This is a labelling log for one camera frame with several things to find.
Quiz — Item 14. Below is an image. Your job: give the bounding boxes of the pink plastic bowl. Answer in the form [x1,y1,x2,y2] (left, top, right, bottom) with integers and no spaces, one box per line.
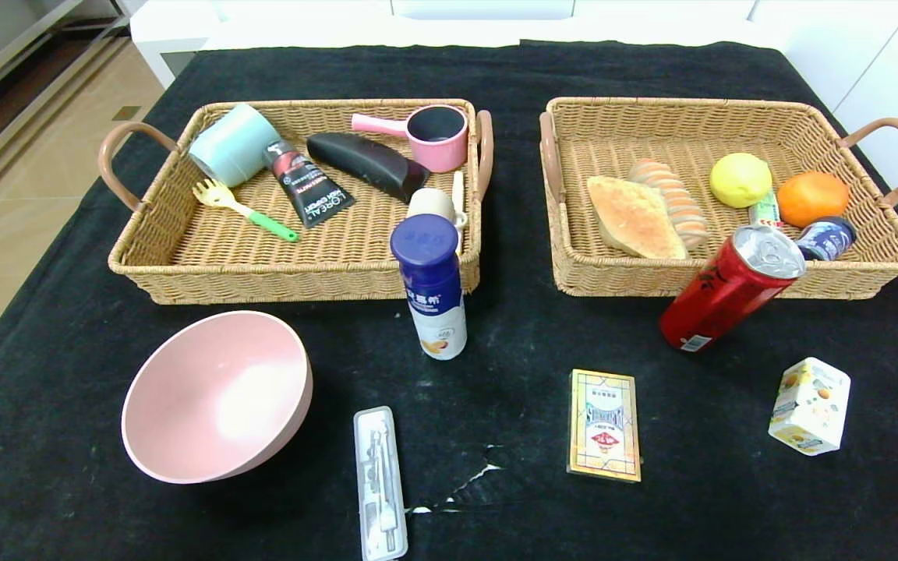
[121,311,314,485]

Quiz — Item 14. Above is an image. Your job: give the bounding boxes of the red soda can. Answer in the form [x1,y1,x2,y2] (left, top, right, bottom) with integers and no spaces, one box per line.
[659,224,807,353]

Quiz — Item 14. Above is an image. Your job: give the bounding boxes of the white fruit drink carton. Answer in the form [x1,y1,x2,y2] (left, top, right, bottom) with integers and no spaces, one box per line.
[768,357,852,457]

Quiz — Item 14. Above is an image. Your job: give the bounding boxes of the blue capped yogurt bottle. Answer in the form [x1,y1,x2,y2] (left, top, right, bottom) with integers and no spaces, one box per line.
[390,213,468,361]

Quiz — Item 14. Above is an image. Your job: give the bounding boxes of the small beige cup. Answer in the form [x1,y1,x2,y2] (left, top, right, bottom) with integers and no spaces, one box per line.
[406,188,468,231]

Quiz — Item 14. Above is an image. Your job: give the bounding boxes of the white plastic stick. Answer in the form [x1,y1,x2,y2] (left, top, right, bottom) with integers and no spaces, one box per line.
[451,170,465,258]

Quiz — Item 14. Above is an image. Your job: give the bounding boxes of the pink toy saucepan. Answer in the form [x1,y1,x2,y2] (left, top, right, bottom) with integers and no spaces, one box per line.
[351,104,470,174]

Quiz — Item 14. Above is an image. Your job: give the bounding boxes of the black oblong glasses case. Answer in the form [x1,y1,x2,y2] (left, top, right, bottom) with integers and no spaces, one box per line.
[306,132,431,205]

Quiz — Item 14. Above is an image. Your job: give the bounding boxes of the black red cosmetic tube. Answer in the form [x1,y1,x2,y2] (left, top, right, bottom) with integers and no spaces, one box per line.
[263,140,356,228]

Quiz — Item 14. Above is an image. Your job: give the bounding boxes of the flat toasted bread slice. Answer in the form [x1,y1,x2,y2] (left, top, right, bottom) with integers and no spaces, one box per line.
[586,175,688,260]

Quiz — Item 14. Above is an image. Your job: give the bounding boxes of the yellow playing card box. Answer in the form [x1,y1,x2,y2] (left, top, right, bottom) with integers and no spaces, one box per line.
[567,369,642,483]

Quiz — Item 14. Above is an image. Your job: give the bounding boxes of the striped bread roll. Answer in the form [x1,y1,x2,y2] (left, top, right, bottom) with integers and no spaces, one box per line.
[628,159,709,250]

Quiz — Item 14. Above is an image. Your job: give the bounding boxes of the yellow green toy fork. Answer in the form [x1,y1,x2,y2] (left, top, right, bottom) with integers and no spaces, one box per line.
[193,178,300,243]

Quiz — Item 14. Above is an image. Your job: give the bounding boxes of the light blue plastic cup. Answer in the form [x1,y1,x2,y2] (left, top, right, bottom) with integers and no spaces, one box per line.
[188,103,282,188]

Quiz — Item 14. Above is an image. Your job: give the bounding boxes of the yellow lemon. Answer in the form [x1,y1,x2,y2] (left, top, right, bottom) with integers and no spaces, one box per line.
[709,152,773,209]

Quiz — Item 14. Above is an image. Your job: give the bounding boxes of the green white candy pack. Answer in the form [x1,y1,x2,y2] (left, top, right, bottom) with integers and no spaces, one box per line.
[748,187,783,228]

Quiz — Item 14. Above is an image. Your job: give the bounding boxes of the orange fruit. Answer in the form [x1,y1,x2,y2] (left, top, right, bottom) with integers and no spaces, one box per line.
[776,171,850,228]

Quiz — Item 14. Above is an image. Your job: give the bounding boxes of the small dark blue can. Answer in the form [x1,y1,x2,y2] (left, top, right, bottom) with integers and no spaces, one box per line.
[795,217,858,262]

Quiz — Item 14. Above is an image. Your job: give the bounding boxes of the woven wicker basket brown handles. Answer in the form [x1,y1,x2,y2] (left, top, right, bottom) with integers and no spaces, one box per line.
[539,97,898,300]
[98,98,494,305]

